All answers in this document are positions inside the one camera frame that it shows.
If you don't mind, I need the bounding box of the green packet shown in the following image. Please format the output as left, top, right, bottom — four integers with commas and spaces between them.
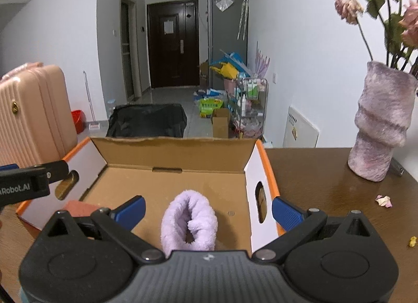
200, 99, 224, 118

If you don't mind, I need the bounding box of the red bucket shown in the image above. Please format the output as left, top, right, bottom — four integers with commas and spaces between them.
71, 110, 85, 134

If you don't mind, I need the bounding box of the grey side door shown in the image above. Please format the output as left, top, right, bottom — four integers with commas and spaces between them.
119, 0, 136, 104

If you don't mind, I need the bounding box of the small open cardboard box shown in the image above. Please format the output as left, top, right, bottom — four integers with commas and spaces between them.
212, 108, 231, 138

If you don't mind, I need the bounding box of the pink ceramic vase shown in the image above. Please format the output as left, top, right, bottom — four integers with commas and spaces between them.
348, 61, 418, 182

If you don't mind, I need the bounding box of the bunch of dried roses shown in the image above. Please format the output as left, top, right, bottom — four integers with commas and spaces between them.
335, 0, 418, 78

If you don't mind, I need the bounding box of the clear folded umbrella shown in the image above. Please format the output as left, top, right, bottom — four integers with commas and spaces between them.
238, 0, 249, 40

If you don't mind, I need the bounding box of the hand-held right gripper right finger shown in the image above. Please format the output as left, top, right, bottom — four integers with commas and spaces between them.
252, 196, 373, 265

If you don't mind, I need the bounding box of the orange-edged cardboard box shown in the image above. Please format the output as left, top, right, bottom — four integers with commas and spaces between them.
16, 136, 281, 258

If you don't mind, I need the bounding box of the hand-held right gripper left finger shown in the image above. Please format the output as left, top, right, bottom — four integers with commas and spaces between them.
41, 195, 165, 265

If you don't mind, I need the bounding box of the dark cloth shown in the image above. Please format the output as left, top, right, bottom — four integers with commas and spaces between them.
106, 104, 187, 138

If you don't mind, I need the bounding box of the white leaning board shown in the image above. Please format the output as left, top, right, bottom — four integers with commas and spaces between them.
282, 105, 320, 149

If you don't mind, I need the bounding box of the wire trolley with bottles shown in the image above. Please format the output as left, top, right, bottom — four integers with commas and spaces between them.
229, 77, 268, 139

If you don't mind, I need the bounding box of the grey refrigerator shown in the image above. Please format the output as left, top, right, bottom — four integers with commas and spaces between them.
209, 0, 249, 66

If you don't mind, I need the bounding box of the yellow bag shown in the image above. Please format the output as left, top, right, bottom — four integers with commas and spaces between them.
209, 63, 239, 79

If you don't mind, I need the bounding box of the white mop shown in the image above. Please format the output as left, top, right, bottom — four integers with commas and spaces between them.
83, 71, 100, 130

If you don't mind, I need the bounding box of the lilac fluffy cloth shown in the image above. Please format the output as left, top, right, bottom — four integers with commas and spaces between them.
161, 191, 218, 256

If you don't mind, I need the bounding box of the pink ribbed suitcase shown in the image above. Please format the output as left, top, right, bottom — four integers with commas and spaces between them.
0, 62, 79, 167

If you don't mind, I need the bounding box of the purple wall decoration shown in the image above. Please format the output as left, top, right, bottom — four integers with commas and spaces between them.
255, 42, 271, 76

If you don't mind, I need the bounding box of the dark brown entrance door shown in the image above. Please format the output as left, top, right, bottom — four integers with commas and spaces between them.
147, 0, 200, 88

